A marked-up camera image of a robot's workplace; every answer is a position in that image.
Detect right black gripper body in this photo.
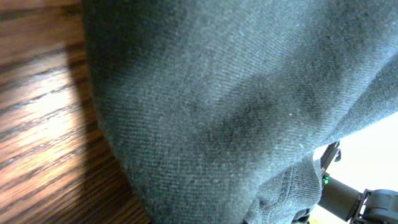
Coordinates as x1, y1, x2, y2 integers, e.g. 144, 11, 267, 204
321, 141, 341, 175

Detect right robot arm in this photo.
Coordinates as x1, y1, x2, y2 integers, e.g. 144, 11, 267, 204
318, 141, 397, 224

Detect black t-shirt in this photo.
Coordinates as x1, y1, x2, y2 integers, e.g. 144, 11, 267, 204
83, 0, 397, 223

